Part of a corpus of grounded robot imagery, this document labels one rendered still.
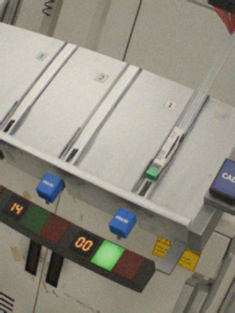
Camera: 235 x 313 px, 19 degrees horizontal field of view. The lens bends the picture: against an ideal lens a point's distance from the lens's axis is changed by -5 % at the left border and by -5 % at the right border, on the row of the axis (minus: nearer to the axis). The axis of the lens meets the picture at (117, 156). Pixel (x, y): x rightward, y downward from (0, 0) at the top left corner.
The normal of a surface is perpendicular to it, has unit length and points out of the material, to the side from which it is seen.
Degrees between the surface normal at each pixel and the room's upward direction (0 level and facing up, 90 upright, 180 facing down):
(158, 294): 90
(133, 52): 90
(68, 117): 42
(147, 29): 90
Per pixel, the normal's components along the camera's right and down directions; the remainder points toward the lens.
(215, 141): -0.11, -0.52
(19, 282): -0.44, 0.21
